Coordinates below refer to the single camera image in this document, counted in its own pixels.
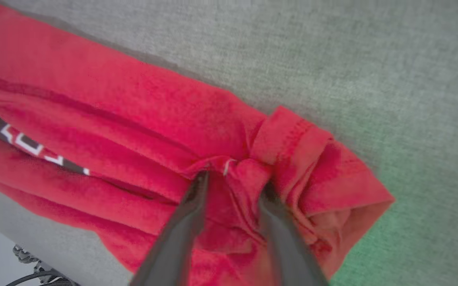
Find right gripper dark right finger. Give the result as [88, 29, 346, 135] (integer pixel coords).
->
[259, 183, 329, 286]

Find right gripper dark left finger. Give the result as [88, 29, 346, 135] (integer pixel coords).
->
[130, 171, 210, 286]

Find red and white t-shirt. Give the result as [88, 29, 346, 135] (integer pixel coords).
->
[0, 0, 396, 286]

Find black cable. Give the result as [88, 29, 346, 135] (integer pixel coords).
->
[6, 270, 79, 286]

